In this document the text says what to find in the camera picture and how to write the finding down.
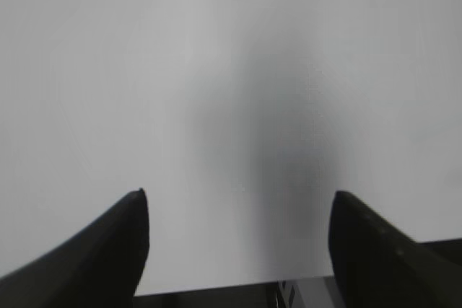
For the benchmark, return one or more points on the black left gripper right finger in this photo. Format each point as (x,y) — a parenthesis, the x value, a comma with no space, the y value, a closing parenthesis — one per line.
(377,265)

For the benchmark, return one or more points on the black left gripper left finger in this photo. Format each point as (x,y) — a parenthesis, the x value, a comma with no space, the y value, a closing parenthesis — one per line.
(100,266)

